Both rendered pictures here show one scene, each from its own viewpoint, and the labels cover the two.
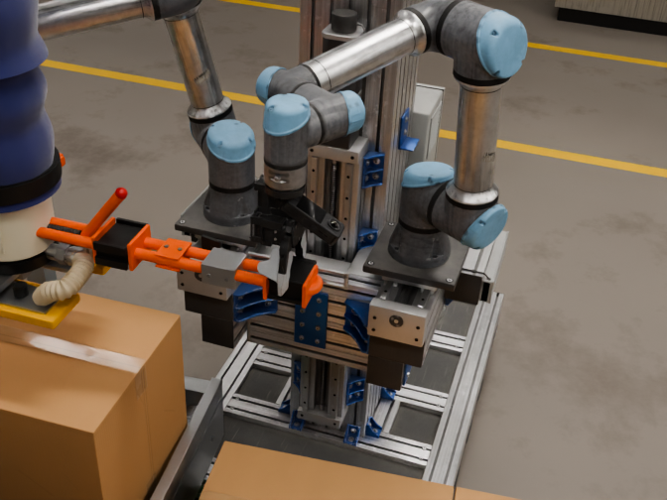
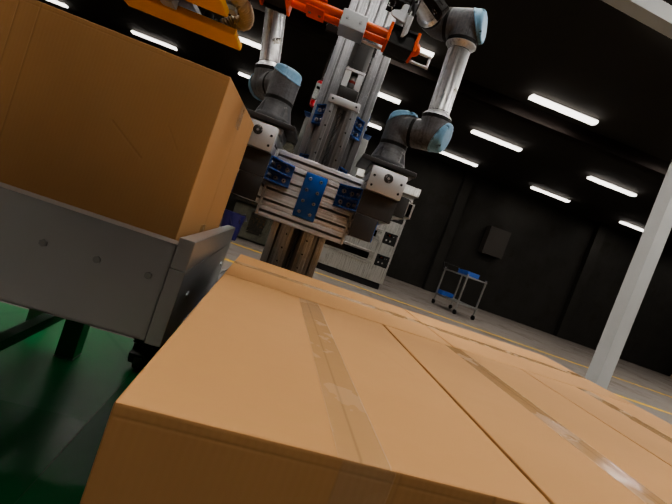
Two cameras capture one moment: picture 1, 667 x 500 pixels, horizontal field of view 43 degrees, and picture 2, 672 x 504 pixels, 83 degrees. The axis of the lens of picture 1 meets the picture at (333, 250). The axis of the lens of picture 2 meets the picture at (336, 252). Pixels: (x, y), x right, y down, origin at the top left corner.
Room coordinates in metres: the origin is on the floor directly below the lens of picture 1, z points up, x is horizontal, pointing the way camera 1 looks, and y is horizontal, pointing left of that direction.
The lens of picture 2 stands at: (0.30, 0.43, 0.71)
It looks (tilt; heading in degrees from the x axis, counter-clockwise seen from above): 3 degrees down; 339
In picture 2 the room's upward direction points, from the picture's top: 20 degrees clockwise
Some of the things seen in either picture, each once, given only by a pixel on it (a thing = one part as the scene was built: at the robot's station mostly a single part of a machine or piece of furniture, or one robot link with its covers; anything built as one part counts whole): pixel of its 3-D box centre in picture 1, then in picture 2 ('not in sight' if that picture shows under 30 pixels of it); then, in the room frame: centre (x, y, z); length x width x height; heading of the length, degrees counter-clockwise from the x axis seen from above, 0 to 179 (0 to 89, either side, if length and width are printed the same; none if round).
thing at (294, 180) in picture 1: (284, 173); not in sight; (1.31, 0.09, 1.48); 0.08 x 0.08 x 0.05
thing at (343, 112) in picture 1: (325, 113); not in sight; (1.39, 0.03, 1.56); 0.11 x 0.11 x 0.08; 42
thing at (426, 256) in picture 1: (421, 233); (389, 156); (1.76, -0.21, 1.09); 0.15 x 0.15 x 0.10
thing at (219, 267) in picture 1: (224, 268); (352, 26); (1.34, 0.21, 1.25); 0.07 x 0.07 x 0.04; 75
